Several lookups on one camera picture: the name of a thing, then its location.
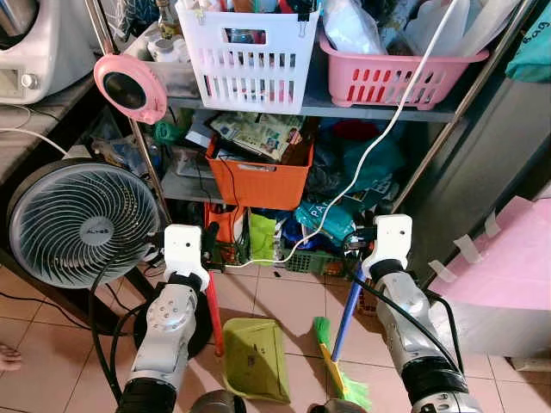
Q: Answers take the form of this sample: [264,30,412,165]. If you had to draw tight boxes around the green broom with blue handle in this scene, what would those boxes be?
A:
[311,274,374,411]

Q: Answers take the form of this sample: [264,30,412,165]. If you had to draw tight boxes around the green dustpan with red handle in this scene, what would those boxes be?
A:
[205,265,292,404]

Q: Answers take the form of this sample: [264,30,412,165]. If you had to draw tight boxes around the grey round floor fan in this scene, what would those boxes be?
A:
[7,157,212,361]

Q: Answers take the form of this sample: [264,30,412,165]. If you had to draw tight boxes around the teal plastic packet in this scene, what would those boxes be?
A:
[293,200,356,243]

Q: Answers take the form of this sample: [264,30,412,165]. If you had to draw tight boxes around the light green bag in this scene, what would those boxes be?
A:
[247,211,279,264]

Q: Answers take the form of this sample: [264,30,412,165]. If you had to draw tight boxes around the green plastic crate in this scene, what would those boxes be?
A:
[277,244,356,276]

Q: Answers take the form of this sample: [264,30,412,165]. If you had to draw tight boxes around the orange plastic basket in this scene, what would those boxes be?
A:
[205,138,316,213]

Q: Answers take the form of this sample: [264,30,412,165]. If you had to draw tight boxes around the printed paper stack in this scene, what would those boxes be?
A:
[210,111,304,162]

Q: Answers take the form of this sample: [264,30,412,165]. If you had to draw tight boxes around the grey metal shelf rack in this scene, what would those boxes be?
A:
[82,0,540,285]

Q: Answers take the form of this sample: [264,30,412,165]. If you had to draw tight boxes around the pink paper sheet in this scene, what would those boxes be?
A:
[429,195,551,312]

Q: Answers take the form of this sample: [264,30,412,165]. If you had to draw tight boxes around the robot left leg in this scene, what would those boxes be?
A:
[189,389,248,413]

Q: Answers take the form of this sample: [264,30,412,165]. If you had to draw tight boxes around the pink plastic basket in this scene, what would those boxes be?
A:
[319,30,491,111]

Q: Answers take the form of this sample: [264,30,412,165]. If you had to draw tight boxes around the pink round mirror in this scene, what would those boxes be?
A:
[93,53,170,126]

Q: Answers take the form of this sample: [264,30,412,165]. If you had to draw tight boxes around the clear plastic container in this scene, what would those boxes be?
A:
[119,24,201,97]

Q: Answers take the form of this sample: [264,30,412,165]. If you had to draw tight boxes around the white plastic basket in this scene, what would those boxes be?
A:
[176,0,322,115]

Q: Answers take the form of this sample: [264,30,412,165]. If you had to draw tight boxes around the clear plastic bag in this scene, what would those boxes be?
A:
[322,0,386,56]

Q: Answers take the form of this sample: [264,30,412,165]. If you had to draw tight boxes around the person's bare foot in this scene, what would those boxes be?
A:
[0,343,23,373]

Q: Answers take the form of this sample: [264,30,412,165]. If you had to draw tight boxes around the white kitchen appliance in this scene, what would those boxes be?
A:
[0,0,101,106]

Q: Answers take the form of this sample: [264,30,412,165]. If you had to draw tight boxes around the teal cloth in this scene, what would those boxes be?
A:
[505,0,551,84]

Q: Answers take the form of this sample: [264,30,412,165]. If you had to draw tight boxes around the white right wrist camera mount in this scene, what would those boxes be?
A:
[362,214,413,278]

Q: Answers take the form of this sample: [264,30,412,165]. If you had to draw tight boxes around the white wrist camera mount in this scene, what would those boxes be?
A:
[362,214,413,278]
[163,225,211,290]

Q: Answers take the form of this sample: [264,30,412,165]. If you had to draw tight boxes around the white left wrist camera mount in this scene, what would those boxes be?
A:
[163,225,211,290]

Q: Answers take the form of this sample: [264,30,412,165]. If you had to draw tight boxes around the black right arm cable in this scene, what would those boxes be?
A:
[343,256,467,376]

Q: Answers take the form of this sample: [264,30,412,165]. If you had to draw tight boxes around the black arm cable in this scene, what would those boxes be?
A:
[86,248,166,405]
[343,256,467,376]

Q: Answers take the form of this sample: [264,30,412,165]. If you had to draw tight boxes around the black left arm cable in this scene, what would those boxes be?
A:
[86,248,166,405]

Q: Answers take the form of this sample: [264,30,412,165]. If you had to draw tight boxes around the white power cable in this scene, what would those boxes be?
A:
[220,0,462,270]

